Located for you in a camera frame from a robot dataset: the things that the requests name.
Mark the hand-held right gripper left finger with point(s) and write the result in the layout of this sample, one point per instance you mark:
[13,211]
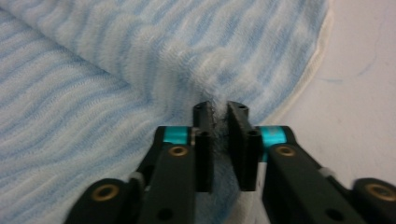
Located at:
[204,146]

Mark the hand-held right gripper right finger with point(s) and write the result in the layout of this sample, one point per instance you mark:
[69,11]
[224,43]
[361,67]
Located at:
[243,149]

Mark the blue striped towel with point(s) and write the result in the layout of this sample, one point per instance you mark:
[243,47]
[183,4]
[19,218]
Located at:
[93,93]

